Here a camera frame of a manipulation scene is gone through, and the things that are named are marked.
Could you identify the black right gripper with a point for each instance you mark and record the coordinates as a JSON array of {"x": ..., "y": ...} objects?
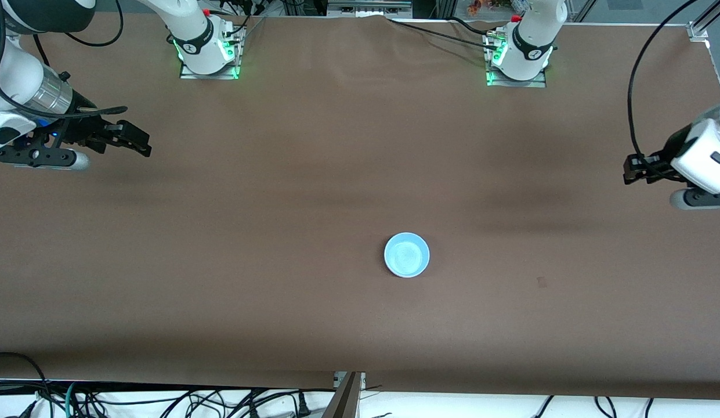
[{"x": 84, "y": 129}]

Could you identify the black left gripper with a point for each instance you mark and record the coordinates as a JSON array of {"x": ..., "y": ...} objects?
[{"x": 665, "y": 157}]

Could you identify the blue bowl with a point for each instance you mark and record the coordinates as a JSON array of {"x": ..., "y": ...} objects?
[{"x": 406, "y": 255}]

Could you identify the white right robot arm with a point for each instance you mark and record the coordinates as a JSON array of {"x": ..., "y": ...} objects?
[{"x": 11, "y": 69}]

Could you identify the aluminium corner profile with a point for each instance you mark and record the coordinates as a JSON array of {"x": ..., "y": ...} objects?
[{"x": 705, "y": 20}]

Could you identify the brown table mat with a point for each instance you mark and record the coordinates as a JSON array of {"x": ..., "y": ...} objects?
[{"x": 336, "y": 145}]

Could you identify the metal support beam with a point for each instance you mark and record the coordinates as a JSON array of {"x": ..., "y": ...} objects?
[{"x": 345, "y": 400}]

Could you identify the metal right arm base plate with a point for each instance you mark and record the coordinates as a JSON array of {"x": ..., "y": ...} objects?
[{"x": 212, "y": 74}]

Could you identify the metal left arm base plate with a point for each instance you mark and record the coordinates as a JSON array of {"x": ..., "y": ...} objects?
[{"x": 519, "y": 83}]

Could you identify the aluminium frame rail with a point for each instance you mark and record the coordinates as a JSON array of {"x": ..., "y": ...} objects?
[{"x": 368, "y": 7}]

